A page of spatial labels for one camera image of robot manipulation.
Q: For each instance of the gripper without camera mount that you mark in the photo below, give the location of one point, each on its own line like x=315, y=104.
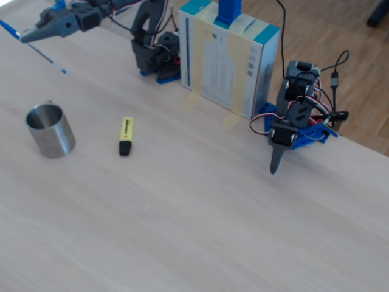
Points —
x=283, y=135

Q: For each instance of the gripper with camera mount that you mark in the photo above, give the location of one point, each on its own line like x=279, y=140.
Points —
x=62, y=28

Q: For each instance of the blue ballpoint pen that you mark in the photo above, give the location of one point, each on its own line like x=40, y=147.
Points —
x=10, y=29

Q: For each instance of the silver metal cup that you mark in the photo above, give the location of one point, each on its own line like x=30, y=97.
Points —
x=51, y=137

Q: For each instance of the yellow masking tape strip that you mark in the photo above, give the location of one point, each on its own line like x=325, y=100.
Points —
x=191, y=103
x=231, y=121

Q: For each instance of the black plug connector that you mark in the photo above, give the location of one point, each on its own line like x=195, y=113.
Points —
x=338, y=116

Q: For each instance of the white teal cardboard box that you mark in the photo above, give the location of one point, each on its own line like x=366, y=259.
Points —
x=218, y=61

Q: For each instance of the yellow highlighter black cap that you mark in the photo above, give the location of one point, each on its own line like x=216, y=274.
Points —
x=126, y=130

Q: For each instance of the black chair base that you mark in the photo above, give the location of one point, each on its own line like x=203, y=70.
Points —
x=380, y=15

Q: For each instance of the blue camera mount bracket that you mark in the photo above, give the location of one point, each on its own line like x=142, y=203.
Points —
x=59, y=4

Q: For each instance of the large blue arm base plate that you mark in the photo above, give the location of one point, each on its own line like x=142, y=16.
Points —
x=310, y=134

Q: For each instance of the grey robot arm without camera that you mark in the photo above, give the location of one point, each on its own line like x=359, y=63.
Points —
x=299, y=114

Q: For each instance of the grey robot arm carrying camera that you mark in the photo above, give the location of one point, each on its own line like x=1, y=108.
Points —
x=146, y=15

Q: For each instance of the small blue arm base plate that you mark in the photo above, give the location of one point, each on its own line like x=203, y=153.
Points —
x=167, y=79

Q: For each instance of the blue camera post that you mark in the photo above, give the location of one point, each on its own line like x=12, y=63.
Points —
x=228, y=12

